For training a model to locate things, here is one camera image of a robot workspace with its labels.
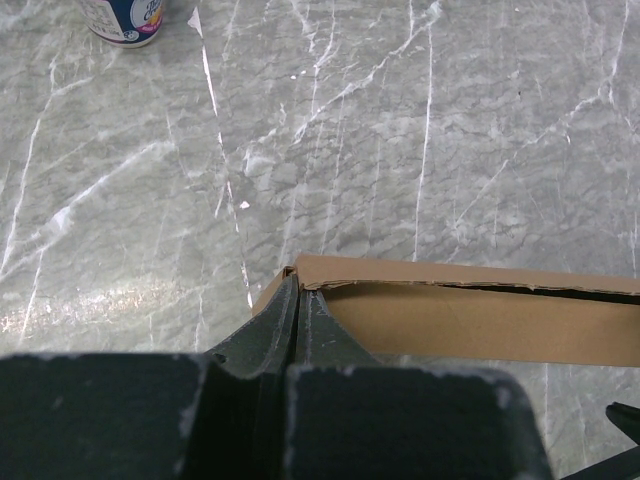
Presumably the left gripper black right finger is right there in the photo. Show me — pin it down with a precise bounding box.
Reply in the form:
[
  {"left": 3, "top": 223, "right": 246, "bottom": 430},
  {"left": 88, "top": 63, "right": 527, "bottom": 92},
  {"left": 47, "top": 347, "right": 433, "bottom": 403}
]
[{"left": 284, "top": 292, "right": 552, "bottom": 479}]

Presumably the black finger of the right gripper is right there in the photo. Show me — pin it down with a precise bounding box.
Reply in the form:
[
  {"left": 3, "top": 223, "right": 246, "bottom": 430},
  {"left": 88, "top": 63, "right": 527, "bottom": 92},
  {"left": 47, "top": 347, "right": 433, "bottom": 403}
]
[{"left": 564, "top": 402, "right": 640, "bottom": 480}]

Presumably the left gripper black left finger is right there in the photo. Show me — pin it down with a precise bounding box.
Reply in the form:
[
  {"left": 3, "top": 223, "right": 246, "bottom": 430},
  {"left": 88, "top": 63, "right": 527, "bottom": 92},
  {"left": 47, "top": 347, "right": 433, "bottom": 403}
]
[{"left": 1, "top": 276, "right": 299, "bottom": 479}]

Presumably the brown cardboard box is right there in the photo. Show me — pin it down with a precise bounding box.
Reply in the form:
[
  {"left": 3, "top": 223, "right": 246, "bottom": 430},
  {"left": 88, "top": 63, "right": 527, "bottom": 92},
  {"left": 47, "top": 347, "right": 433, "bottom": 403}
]
[{"left": 253, "top": 255, "right": 639, "bottom": 367}]

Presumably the small white yogurt cup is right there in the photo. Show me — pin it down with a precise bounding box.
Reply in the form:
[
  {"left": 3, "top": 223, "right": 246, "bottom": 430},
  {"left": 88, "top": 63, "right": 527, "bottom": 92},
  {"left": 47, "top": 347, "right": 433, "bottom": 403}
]
[{"left": 76, "top": 0, "right": 165, "bottom": 48}]

